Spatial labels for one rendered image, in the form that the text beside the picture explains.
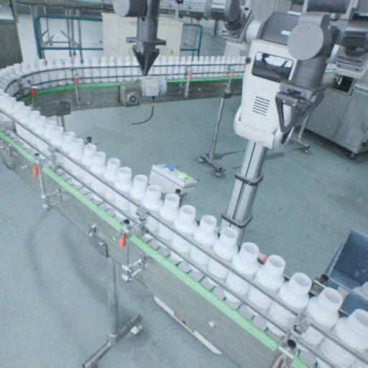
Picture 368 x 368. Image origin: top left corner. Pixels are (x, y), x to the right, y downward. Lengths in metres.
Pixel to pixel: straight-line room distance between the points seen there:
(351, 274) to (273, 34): 0.98
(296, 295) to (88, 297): 1.50
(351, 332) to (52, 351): 1.49
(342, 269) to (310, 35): 1.02
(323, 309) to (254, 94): 0.79
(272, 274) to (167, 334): 1.24
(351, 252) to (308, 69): 0.86
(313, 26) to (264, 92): 0.63
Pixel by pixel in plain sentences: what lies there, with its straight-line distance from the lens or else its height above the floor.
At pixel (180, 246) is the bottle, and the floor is 1.06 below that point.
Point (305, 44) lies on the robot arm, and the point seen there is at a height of 1.57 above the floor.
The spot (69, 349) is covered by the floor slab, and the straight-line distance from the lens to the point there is 1.83.
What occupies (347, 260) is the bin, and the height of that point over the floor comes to 0.81.
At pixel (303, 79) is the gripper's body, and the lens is 0.63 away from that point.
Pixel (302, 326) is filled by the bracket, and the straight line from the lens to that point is 0.66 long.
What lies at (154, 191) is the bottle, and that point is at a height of 1.14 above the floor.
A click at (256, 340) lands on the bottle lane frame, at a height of 0.97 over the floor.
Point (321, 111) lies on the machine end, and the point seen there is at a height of 0.44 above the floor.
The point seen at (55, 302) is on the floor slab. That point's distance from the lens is 1.99.
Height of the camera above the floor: 1.62
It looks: 34 degrees down
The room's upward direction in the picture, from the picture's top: 8 degrees clockwise
